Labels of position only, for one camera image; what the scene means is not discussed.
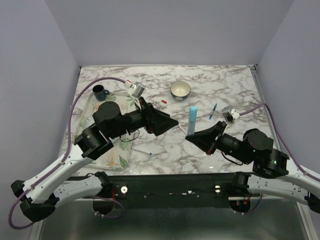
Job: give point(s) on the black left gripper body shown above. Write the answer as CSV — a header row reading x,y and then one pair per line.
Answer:
x,y
149,122

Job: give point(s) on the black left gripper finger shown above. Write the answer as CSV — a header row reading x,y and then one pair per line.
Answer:
x,y
163,126
162,118

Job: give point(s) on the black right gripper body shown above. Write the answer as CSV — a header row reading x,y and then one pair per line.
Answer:
x,y
212,148

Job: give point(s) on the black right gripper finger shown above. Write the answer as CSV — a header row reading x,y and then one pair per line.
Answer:
x,y
202,141
211,133

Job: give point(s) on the white red-tipped marker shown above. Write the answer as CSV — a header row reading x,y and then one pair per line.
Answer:
x,y
180,127

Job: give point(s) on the light blue highlighter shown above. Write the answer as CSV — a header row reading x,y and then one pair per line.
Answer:
x,y
191,127

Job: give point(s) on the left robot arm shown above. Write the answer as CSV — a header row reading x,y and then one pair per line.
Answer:
x,y
39,196

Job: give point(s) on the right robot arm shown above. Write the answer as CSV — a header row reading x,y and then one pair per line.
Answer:
x,y
273,172

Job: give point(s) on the blue patterned pen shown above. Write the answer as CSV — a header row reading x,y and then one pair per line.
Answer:
x,y
213,111

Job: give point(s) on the white blue-tipped pen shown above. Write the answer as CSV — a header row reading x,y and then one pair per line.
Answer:
x,y
141,151

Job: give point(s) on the dark teal bowl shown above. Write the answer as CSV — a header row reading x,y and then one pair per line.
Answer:
x,y
180,90

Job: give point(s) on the floral rectangular tray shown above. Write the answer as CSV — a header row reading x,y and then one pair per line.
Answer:
x,y
116,158

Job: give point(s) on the dark blue mug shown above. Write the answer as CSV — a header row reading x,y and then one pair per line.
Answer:
x,y
100,92

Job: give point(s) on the white blue-rimmed plate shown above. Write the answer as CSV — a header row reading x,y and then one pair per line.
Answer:
x,y
86,121

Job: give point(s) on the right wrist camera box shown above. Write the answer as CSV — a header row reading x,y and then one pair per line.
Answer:
x,y
229,114

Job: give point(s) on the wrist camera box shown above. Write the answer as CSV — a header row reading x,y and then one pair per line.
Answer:
x,y
136,90
229,114

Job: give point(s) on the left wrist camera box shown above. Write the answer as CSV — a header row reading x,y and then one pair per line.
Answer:
x,y
136,90

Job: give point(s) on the black front mounting rail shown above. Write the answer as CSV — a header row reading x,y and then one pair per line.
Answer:
x,y
176,190

